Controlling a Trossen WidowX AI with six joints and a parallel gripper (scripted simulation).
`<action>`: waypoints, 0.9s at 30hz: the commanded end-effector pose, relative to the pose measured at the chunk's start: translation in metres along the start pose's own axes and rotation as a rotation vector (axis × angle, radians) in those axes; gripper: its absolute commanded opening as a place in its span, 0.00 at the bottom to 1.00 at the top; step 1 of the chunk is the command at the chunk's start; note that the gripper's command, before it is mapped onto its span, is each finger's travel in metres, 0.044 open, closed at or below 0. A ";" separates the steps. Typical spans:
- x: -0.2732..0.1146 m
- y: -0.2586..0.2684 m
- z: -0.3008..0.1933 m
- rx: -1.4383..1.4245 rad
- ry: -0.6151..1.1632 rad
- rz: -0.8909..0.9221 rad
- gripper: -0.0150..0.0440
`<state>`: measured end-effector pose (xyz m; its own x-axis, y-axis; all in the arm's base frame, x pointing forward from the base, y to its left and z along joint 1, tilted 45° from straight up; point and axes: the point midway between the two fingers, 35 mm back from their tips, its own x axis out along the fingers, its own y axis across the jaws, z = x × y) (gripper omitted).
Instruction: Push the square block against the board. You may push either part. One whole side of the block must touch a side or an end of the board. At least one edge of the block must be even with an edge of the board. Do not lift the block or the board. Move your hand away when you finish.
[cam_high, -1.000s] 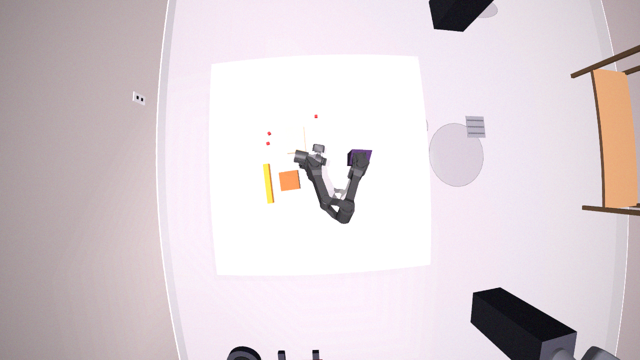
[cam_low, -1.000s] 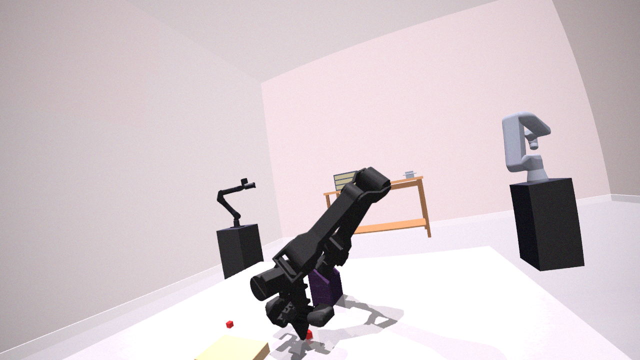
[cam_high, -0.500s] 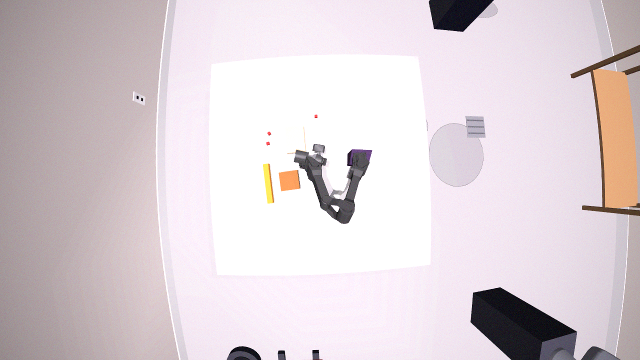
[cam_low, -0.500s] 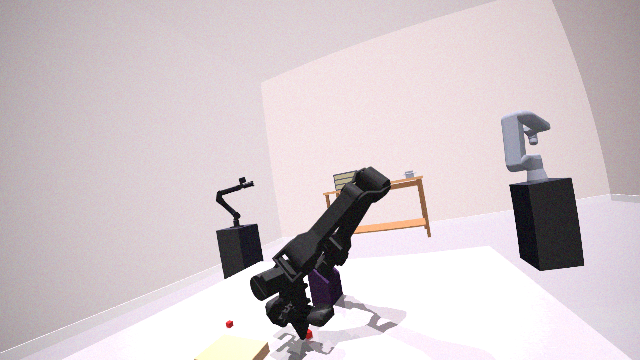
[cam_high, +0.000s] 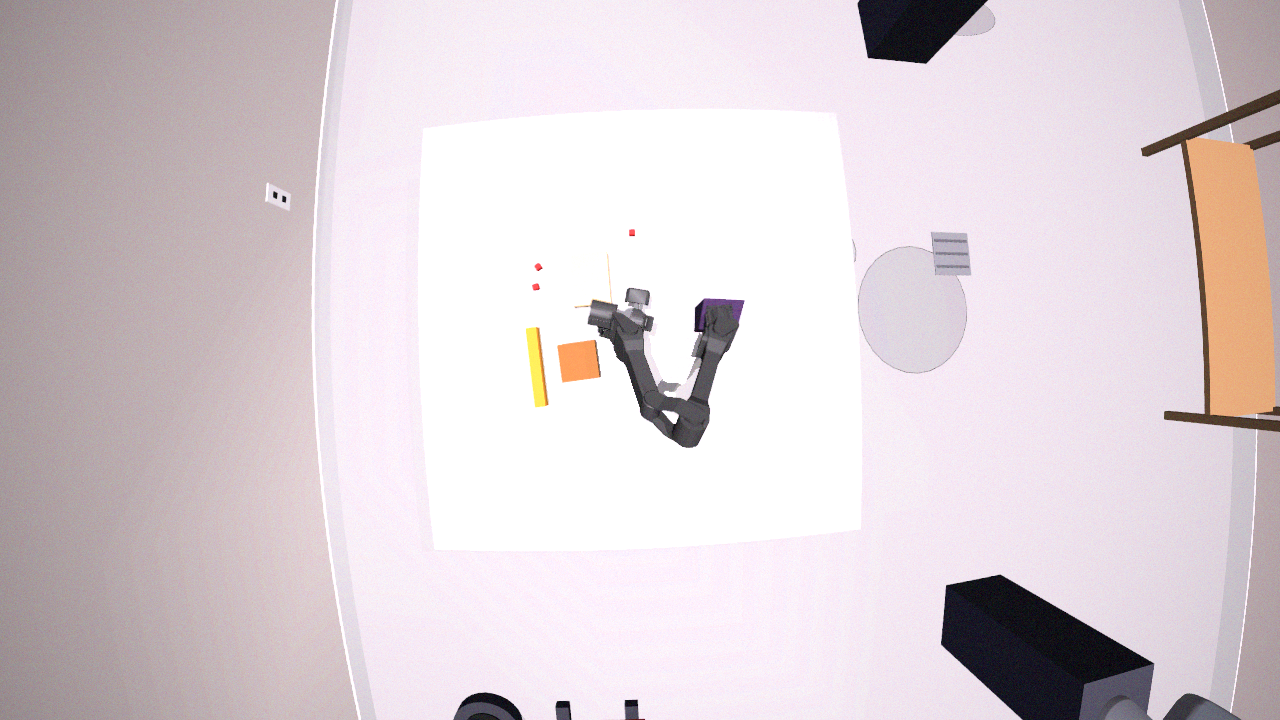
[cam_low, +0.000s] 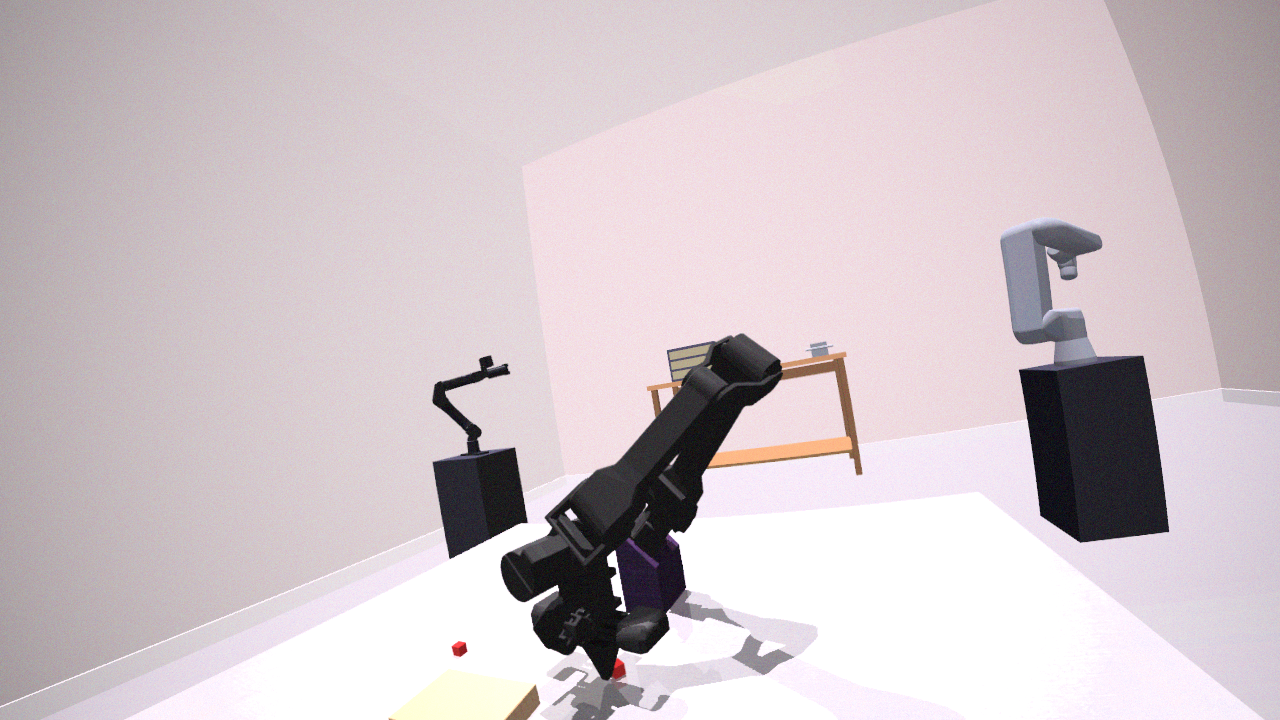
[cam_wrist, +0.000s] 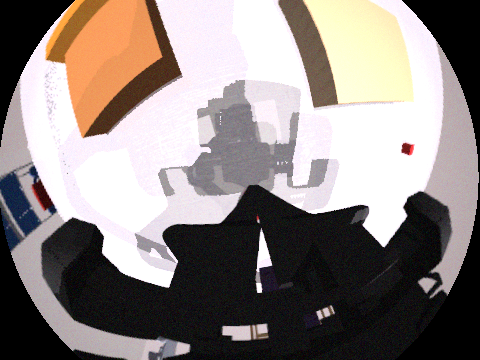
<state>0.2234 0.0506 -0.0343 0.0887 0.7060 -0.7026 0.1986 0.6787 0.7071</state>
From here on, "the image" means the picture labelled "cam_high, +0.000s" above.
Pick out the orange long bar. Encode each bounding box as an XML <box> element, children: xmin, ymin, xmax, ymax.
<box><xmin>526</xmin><ymin>325</ymin><xmax>548</xmax><ymax>407</ymax></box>

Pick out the orange square block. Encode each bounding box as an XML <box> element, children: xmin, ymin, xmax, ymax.
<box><xmin>557</xmin><ymin>340</ymin><xmax>600</xmax><ymax>383</ymax></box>

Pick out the tan square block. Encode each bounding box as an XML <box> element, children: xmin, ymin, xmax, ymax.
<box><xmin>570</xmin><ymin>251</ymin><xmax>612</xmax><ymax>307</ymax></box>

